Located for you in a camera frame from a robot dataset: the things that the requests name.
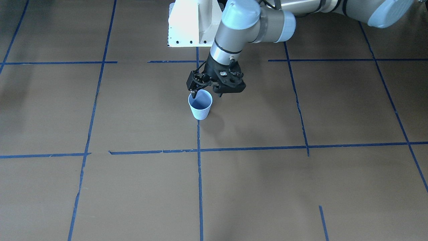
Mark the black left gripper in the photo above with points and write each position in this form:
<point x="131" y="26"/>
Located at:
<point x="211" y="69"/>

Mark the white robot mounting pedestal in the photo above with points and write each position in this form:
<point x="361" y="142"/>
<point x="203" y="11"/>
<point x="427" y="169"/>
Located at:
<point x="194" y="23"/>

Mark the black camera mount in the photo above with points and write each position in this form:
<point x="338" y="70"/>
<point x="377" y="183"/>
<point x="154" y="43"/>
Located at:
<point x="229" y="78"/>

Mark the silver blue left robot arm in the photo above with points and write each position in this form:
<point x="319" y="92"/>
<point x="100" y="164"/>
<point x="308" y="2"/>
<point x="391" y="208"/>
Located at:
<point x="255" y="21"/>

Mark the blue ribbed paper cup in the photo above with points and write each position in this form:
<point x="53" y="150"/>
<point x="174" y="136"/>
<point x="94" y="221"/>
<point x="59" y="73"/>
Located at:
<point x="201" y="104"/>

